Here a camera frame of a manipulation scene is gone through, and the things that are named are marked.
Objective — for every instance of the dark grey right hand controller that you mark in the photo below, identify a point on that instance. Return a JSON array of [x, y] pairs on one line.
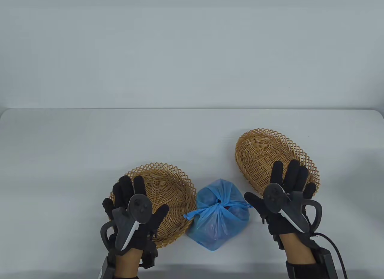
[[274, 198]]

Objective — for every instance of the round wicker basket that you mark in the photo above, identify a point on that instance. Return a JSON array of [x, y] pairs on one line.
[[168, 186]]

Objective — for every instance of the person's right forearm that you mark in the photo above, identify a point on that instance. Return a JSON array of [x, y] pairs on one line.
[[297, 246]]

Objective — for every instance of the person's left hand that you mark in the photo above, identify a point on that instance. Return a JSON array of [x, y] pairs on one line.
[[124, 189]]

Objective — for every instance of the person's right hand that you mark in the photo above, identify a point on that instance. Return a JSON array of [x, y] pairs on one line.
[[292, 177]]

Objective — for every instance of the black left wrist box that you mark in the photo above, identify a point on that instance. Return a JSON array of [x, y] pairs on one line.
[[105, 270]]

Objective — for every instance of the black right wrist box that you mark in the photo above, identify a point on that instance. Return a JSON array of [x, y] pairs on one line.
[[325, 264]]

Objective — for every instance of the oval wicker basket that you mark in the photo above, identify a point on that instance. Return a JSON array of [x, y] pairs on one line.
[[258, 153]]

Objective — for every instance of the black wrist box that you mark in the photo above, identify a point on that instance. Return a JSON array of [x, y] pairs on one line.
[[105, 270], [325, 264]]

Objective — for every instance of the blue plastic bag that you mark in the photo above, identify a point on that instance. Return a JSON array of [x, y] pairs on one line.
[[210, 228]]

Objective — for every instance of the person's left forearm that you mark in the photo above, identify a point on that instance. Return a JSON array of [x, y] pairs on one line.
[[127, 262]]

